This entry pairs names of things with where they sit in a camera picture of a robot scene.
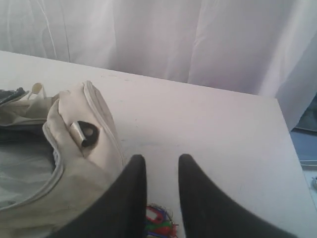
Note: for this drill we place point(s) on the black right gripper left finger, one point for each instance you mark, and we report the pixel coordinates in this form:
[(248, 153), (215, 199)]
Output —
[(119, 213)]

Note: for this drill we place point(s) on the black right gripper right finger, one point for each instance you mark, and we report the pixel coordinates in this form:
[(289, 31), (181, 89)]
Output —
[(208, 212)]

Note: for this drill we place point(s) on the colourful key tag bunch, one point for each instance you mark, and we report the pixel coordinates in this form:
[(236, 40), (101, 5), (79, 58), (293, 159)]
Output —
[(159, 223)]

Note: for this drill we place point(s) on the cream canvas duffel bag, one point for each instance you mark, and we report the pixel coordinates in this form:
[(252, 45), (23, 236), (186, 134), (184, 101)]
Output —
[(58, 155)]

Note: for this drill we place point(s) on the white curtain backdrop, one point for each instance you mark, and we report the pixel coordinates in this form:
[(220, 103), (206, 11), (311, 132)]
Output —
[(260, 47)]

